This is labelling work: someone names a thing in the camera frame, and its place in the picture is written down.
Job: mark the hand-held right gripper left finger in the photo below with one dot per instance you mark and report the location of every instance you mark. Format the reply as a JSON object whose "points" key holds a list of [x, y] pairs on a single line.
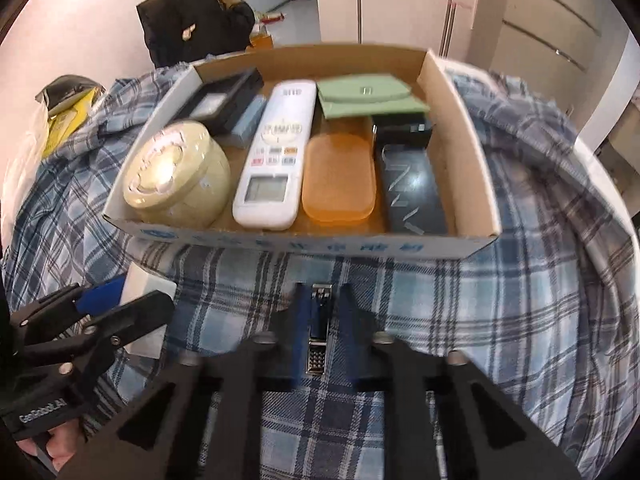
{"points": [[299, 335]]}

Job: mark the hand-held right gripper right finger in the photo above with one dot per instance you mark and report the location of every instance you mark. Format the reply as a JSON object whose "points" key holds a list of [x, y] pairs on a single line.
{"points": [[350, 335]]}

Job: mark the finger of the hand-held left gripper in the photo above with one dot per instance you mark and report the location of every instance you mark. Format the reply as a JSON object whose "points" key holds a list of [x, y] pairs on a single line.
{"points": [[140, 312], [100, 296]]}

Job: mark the metal nail clipper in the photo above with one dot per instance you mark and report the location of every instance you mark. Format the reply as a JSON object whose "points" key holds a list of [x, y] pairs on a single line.
{"points": [[319, 325]]}

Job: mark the small white box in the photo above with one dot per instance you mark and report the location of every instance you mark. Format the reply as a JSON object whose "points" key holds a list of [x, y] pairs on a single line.
{"points": [[145, 282]]}

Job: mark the shallow cardboard box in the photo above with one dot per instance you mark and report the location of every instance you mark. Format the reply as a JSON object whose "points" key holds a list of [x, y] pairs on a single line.
{"points": [[325, 249]]}

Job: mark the round yellow tin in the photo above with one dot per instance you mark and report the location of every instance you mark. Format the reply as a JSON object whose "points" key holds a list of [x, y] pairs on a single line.
{"points": [[175, 175]]}

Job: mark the long dark box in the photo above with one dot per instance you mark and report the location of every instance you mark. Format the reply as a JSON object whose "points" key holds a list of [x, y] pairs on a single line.
{"points": [[410, 195]]}

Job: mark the white remote control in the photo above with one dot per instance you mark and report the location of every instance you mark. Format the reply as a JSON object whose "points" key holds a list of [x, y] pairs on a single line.
{"points": [[272, 160]]}

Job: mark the small black box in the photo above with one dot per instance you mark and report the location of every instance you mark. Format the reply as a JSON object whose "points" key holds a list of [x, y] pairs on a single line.
{"points": [[400, 130]]}

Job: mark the small grey-blue box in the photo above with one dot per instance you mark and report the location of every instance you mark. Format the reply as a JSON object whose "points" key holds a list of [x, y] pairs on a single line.
{"points": [[247, 122]]}

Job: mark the green pouch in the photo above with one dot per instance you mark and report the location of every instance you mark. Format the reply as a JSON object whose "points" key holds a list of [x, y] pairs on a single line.
{"points": [[370, 100]]}

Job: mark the black square tray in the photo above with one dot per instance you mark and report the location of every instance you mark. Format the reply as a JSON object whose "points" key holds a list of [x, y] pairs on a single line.
{"points": [[245, 87]]}

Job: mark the person's left hand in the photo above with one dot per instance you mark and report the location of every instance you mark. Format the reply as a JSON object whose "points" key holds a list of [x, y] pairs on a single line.
{"points": [[65, 447]]}

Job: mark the blue plaid cloth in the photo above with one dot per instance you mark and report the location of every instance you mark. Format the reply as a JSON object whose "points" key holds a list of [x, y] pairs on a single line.
{"points": [[525, 260]]}

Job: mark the grey bag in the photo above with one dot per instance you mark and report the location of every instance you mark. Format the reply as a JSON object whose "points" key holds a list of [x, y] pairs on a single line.
{"points": [[65, 87]]}

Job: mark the black jacket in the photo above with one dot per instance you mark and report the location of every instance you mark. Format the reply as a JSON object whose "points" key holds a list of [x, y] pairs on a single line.
{"points": [[175, 20]]}

